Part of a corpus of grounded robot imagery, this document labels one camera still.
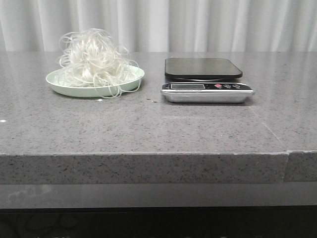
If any black silver kitchen scale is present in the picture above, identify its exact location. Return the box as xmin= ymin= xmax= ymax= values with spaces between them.
xmin=161 ymin=58 xmax=254 ymax=104

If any light green round plate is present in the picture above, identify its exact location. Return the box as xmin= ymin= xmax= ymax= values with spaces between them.
xmin=46 ymin=66 xmax=145 ymax=98

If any white vermicelli noodle bundle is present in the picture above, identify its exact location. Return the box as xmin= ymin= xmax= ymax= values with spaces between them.
xmin=56 ymin=28 xmax=138 ymax=97

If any white pleated curtain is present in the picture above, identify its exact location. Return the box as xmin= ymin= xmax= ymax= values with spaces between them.
xmin=0 ymin=0 xmax=317 ymax=52

